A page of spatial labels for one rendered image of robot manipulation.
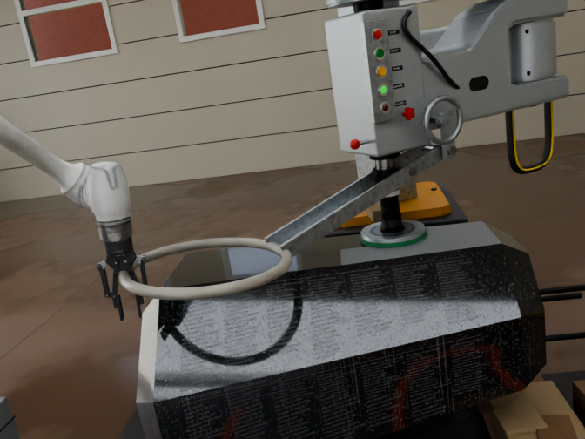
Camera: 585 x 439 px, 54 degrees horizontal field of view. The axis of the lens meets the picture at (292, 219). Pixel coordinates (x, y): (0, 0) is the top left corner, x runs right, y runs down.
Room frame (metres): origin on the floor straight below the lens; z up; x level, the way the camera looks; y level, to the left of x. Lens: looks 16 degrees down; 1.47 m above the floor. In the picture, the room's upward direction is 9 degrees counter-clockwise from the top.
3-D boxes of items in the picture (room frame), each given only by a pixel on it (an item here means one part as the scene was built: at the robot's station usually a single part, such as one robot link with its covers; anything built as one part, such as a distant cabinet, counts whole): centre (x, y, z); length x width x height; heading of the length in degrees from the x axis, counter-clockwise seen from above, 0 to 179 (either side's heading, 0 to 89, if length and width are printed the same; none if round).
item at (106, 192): (1.54, 0.48, 1.20); 0.13 x 0.11 x 0.16; 34
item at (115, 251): (1.52, 0.49, 1.02); 0.08 x 0.07 x 0.09; 100
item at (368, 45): (1.69, -0.31, 1.39); 0.08 x 0.03 x 0.28; 115
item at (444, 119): (1.77, -0.49, 1.22); 0.15 x 0.10 x 0.15; 115
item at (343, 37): (1.86, -0.40, 1.34); 0.36 x 0.22 x 0.45; 115
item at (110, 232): (1.52, 0.48, 1.09); 0.09 x 0.09 x 0.06
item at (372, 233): (1.83, -0.33, 0.86); 0.21 x 0.21 x 0.01
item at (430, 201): (2.55, -0.45, 0.76); 0.49 x 0.49 x 0.05; 82
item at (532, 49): (2.10, -0.92, 1.36); 0.19 x 0.19 x 0.20
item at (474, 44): (1.98, -0.69, 1.32); 0.74 x 0.23 x 0.49; 115
